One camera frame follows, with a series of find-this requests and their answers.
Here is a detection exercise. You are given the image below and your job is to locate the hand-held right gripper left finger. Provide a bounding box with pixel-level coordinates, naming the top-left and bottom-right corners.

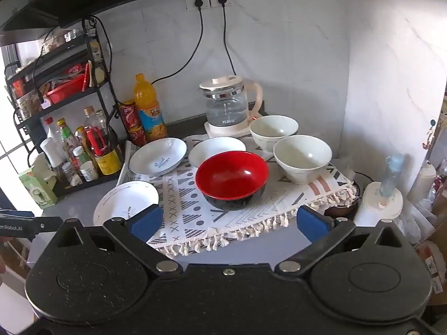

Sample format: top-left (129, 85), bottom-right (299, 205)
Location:
top-left (54, 203), bottom-right (184, 277)

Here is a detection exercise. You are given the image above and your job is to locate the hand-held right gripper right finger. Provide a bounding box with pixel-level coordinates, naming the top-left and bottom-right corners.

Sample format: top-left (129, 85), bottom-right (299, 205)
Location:
top-left (273, 204), bottom-right (406, 276)

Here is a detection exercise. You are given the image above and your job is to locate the white plate with blue print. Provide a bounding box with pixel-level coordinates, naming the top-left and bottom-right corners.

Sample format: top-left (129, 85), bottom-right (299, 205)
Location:
top-left (129, 137), bottom-right (188, 177)

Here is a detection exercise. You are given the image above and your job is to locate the white plate with floral print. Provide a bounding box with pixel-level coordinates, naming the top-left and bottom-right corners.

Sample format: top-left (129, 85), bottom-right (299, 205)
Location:
top-left (93, 181), bottom-right (159, 227)

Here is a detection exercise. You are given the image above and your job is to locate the dark brown bowl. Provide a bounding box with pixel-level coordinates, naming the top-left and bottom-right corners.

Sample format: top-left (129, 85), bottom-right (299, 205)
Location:
top-left (323, 181), bottom-right (361, 219)

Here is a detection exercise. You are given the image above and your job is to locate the green and white box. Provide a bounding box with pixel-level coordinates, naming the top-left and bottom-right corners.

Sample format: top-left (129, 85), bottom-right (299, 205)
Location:
top-left (18, 167), bottom-right (58, 210)

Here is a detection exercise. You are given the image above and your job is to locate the patterned fringed table cloth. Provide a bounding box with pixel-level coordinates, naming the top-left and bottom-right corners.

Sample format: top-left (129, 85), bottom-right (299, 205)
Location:
top-left (117, 134), bottom-right (360, 259)

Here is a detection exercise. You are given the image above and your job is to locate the pale white ceramic bowl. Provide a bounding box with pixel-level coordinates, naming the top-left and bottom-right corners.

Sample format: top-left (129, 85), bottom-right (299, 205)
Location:
top-left (273, 135), bottom-right (333, 185)
top-left (249, 115), bottom-right (299, 154)

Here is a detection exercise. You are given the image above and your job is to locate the small glass spice jar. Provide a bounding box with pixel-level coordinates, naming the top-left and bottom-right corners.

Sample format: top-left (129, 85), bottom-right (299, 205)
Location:
top-left (62, 162), bottom-right (84, 187)

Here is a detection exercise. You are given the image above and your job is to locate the small white lidded jar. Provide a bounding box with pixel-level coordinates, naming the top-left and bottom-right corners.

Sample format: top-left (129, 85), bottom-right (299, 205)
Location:
top-left (80, 161), bottom-right (99, 182)

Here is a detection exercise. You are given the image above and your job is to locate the red drink can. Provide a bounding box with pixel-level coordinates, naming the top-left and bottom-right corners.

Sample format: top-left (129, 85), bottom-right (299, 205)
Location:
top-left (119, 100), bottom-right (142, 130)
top-left (127, 126), bottom-right (148, 147)

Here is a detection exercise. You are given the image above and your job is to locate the pale blue bottle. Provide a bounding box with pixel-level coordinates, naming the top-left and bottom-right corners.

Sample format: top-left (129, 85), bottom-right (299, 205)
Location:
top-left (379, 154), bottom-right (406, 199)

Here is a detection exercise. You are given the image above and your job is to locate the red and black bowl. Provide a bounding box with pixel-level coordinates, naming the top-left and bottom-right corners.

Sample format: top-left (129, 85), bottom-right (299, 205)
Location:
top-left (195, 151), bottom-right (270, 212)

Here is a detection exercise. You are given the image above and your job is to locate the green labelled sauce bottle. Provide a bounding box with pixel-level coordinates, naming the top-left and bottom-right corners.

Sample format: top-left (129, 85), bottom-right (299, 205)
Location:
top-left (57, 118), bottom-right (82, 161)

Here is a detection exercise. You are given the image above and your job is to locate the plain white plate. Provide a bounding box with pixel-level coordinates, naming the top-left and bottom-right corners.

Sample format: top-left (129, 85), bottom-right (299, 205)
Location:
top-left (189, 137), bottom-right (247, 169)

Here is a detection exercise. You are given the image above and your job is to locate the clear bottle with red label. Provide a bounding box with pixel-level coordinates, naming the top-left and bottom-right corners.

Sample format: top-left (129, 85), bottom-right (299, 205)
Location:
top-left (83, 106), bottom-right (107, 156)

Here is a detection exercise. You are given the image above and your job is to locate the orange juice bottle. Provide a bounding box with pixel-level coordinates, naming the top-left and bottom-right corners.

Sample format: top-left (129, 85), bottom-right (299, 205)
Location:
top-left (134, 73), bottom-right (169, 143)

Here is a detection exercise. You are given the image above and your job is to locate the white plastic bottle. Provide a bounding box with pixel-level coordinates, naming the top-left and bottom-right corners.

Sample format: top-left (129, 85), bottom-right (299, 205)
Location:
top-left (407, 162), bottom-right (438, 204)

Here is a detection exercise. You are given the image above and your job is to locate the cream kettle base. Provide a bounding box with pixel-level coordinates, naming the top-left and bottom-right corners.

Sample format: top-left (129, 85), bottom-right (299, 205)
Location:
top-left (204, 110), bottom-right (266, 139)

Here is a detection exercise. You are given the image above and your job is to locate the glass electric kettle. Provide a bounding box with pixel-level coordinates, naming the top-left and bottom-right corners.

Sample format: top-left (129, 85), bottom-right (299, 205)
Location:
top-left (199, 76), bottom-right (263, 130)

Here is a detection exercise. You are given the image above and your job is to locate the black metal spice rack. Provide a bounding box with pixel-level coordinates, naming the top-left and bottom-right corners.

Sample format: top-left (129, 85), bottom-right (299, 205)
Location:
top-left (3, 16), bottom-right (131, 196)

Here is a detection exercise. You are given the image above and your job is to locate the red plastic basket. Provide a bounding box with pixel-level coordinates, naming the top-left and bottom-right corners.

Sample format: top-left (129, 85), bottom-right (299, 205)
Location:
top-left (45, 73), bottom-right (88, 104)

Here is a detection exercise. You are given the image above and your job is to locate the black power cable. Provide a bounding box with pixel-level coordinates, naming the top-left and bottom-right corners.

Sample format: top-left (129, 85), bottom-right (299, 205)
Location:
top-left (150, 0), bottom-right (205, 86)
top-left (218, 0), bottom-right (242, 77)

